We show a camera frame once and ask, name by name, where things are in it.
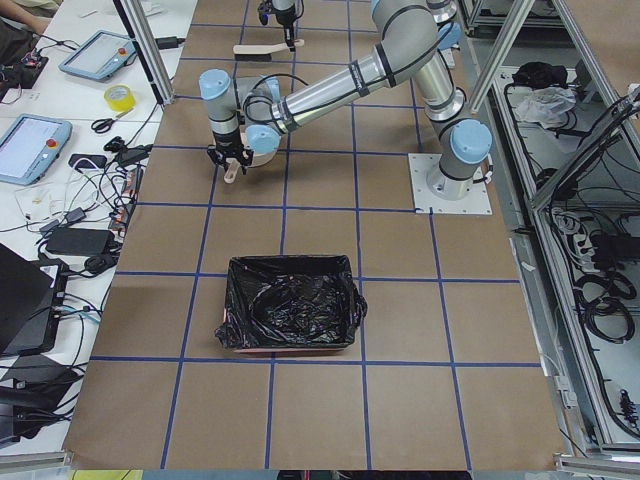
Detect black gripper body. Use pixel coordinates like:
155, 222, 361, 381
277, 7, 303, 43
207, 130, 251, 168

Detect beige plastic dustpan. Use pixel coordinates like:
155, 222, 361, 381
223, 134, 275, 185

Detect beige hand brush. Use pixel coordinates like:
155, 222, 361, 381
233, 39, 305, 62

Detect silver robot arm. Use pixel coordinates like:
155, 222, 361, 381
272, 0, 305, 48
199, 1, 492, 201

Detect black lined trash bin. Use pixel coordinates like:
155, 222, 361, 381
215, 255, 368, 353

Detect yellow tape roll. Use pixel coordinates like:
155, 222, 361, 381
103, 84, 136, 112

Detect far teach pendant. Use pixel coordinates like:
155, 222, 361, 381
58, 30, 136, 81

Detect teach pendant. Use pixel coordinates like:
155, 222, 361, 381
1, 114, 73, 186
58, 30, 136, 81

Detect black power adapter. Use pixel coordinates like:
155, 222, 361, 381
45, 228, 115, 256

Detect near teach pendant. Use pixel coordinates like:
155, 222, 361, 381
1, 114, 73, 186

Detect black laptop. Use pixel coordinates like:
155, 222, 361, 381
1, 246, 69, 358

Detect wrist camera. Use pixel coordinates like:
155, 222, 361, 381
257, 0, 273, 26

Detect black handled scissors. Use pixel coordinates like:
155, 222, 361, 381
90, 110, 130, 134

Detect aluminium frame post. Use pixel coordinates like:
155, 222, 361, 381
113, 0, 174, 106

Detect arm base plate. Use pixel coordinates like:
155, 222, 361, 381
408, 153, 492, 216

